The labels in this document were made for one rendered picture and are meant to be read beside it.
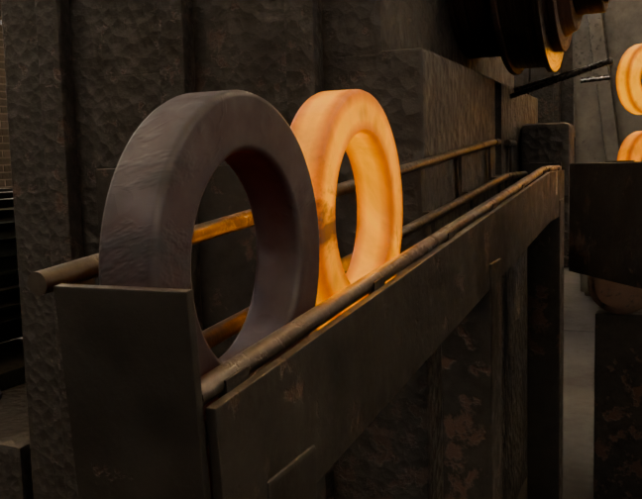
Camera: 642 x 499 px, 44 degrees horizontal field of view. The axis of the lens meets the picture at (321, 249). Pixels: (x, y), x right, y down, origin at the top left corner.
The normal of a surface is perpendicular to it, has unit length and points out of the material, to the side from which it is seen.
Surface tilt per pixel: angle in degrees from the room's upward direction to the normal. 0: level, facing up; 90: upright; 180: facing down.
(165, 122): 37
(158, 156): 51
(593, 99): 90
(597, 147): 90
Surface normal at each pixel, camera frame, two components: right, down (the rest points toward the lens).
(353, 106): 0.92, 0.02
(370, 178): -0.36, 0.49
